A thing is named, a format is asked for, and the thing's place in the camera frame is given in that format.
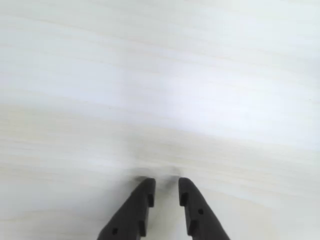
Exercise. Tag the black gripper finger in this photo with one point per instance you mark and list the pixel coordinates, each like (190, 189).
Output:
(130, 215)
(202, 220)

